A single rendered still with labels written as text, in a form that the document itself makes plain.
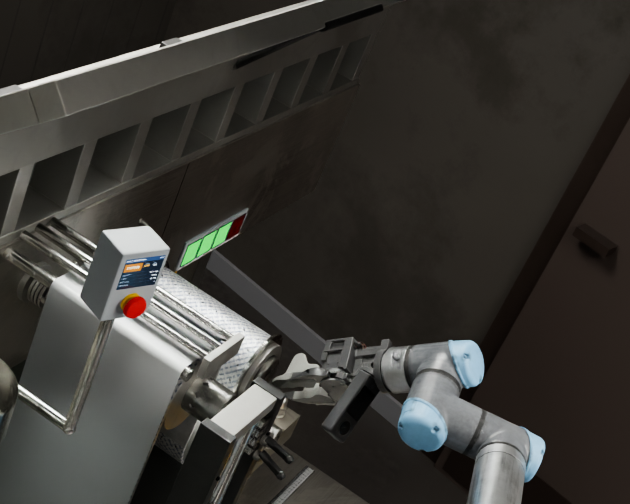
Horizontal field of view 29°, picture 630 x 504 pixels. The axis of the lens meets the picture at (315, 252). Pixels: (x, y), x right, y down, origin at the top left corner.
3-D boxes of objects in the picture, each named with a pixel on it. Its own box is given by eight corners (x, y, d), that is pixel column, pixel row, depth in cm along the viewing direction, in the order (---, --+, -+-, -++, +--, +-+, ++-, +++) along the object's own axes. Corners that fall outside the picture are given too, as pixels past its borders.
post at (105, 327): (70, 433, 158) (114, 311, 148) (60, 426, 158) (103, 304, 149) (78, 428, 159) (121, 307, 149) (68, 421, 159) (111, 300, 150)
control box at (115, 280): (106, 331, 144) (130, 263, 140) (78, 296, 148) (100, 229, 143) (154, 323, 149) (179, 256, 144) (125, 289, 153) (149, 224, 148)
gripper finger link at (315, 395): (300, 379, 216) (341, 370, 211) (293, 409, 213) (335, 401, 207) (289, 370, 215) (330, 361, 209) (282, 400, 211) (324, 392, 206)
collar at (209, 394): (207, 437, 184) (221, 405, 181) (175, 415, 186) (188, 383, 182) (229, 419, 189) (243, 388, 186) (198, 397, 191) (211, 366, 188)
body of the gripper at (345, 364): (343, 363, 212) (405, 356, 206) (333, 407, 207) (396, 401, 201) (321, 339, 207) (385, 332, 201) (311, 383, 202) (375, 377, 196)
